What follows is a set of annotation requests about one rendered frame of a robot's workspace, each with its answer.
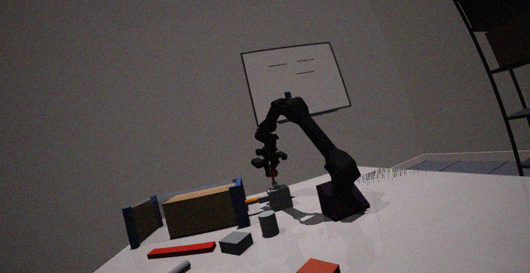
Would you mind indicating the red flat bar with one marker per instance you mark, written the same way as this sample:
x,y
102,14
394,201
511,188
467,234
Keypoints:
x,y
182,250

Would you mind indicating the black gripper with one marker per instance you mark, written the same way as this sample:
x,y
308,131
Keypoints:
x,y
271,155

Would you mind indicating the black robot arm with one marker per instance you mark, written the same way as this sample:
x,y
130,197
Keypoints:
x,y
339,164

